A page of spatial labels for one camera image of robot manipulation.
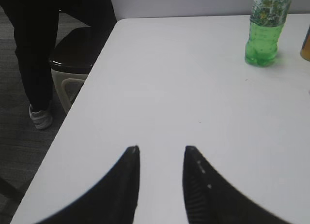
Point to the orange juice bottle white cap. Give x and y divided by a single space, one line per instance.
305 49

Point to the white sneaker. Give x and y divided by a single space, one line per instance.
41 119

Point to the black and grey trash bin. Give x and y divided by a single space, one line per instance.
72 60

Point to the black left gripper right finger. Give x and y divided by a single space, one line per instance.
210 199

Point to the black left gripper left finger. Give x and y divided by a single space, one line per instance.
113 200

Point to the person's black trouser leg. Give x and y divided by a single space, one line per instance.
35 25

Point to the green plastic soda bottle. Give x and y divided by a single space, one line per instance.
267 20

